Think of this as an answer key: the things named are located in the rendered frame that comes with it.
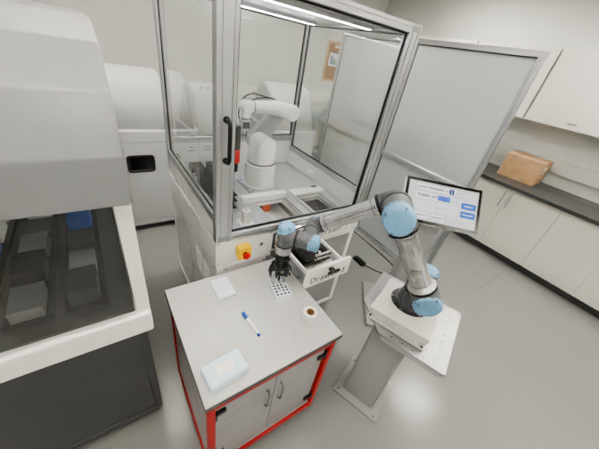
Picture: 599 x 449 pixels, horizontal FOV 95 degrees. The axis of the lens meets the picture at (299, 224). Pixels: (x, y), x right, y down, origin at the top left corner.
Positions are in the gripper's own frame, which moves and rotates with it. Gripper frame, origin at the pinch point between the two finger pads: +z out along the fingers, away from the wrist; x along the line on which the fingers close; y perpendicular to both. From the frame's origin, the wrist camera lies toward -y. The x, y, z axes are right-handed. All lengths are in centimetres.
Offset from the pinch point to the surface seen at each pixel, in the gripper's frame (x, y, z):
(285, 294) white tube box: 1.8, 9.0, 1.3
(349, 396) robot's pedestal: 47, 36, 80
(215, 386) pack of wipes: -37, 41, 1
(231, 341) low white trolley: -27.5, 23.8, 5.1
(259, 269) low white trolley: -3.7, -14.6, 5.0
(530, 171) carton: 338, -70, -24
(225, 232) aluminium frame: -22.1, -18.5, -19.7
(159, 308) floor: -59, -68, 81
